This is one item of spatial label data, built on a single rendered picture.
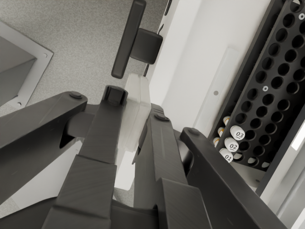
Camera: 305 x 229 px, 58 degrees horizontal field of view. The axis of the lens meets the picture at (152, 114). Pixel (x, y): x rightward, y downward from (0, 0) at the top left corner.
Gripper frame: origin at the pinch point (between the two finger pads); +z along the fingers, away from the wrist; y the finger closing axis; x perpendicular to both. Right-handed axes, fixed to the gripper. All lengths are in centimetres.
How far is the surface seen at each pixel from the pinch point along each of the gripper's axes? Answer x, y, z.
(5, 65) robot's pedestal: -24, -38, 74
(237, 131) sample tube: -1.8, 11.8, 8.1
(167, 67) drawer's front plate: 2.3, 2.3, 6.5
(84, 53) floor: -17, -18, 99
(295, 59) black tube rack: 6.7, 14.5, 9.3
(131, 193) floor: -77, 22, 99
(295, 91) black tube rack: 3.9, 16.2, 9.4
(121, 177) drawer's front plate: -9.7, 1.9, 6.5
